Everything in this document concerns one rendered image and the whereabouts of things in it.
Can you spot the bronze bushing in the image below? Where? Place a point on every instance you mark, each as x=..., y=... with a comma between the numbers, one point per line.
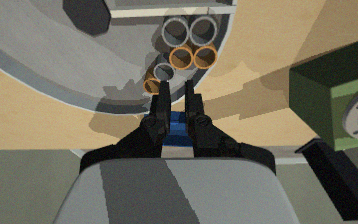
x=150, y=86
x=205, y=61
x=181, y=63

